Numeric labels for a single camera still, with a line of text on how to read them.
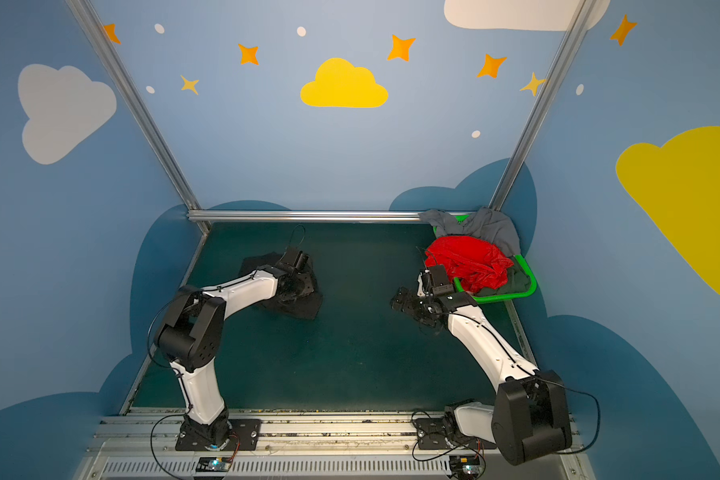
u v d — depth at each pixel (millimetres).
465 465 717
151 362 905
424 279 694
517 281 907
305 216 1070
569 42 737
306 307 1013
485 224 1107
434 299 638
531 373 430
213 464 706
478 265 928
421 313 734
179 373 538
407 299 765
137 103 841
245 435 749
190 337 500
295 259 786
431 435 742
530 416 409
